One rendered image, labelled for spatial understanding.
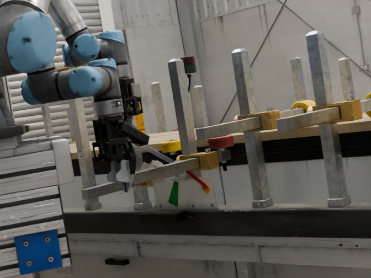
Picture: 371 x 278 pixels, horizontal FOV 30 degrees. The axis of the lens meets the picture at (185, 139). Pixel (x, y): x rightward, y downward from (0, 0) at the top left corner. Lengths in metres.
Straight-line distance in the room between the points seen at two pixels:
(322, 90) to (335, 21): 8.78
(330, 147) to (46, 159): 0.76
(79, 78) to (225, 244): 0.72
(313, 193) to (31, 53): 1.07
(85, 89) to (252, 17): 9.96
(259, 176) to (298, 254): 0.24
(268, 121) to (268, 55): 9.52
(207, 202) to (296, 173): 0.29
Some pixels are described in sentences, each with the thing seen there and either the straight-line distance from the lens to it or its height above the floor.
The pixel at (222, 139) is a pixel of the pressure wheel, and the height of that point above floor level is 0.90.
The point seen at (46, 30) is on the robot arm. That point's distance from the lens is 1.45.
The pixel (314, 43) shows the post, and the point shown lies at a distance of 1.83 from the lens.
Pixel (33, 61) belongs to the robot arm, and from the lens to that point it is 1.41.
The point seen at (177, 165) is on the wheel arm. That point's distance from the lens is 2.03.
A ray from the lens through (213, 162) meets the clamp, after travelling 2.10.
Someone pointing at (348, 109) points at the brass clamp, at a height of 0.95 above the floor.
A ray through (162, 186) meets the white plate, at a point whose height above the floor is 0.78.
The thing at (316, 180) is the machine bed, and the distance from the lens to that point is 2.14.
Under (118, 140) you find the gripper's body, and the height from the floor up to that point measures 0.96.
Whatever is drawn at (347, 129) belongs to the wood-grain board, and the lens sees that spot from 2.04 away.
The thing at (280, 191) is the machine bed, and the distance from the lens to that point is 2.22.
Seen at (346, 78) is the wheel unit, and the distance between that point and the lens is 3.04.
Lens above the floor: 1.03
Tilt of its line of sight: 3 degrees down
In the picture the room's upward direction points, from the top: 9 degrees counter-clockwise
